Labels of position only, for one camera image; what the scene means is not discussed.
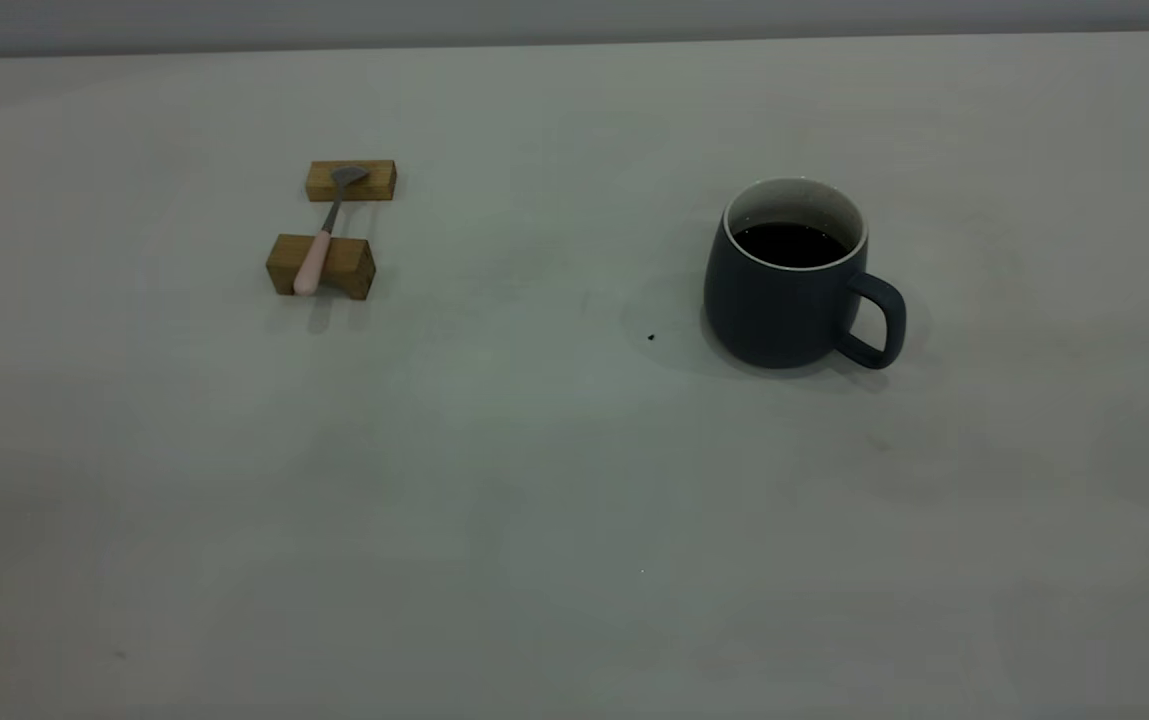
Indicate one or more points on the dark grey ceramic mug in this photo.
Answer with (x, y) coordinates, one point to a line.
(774, 310)

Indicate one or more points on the dark coffee liquid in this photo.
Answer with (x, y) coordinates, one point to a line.
(789, 245)

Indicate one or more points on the arched wooden block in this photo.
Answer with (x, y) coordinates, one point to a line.
(349, 265)

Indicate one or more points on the flat rectangular wooden block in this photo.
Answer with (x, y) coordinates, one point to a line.
(379, 182)

